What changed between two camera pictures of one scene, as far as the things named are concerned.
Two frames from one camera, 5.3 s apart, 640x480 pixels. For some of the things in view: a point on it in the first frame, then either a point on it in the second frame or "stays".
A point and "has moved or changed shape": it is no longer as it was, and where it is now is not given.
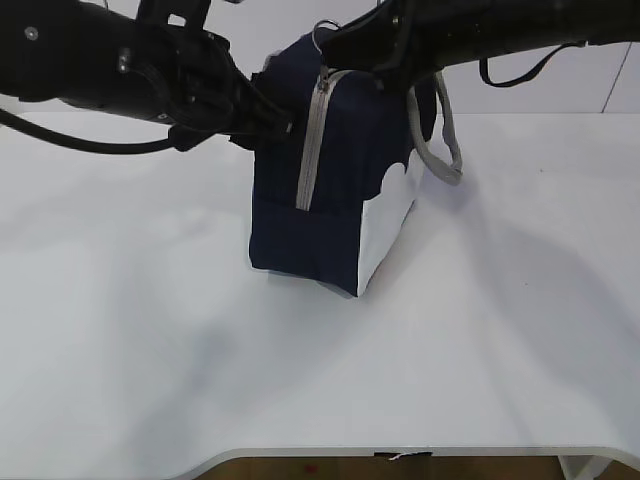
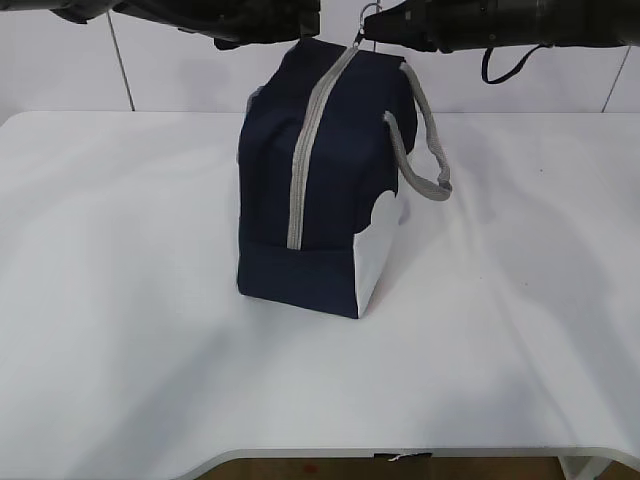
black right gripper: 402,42 -> 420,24
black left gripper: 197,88 -> 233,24
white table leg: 583,467 stays
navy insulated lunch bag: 328,203 has moved or changed shape
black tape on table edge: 394,454 stays
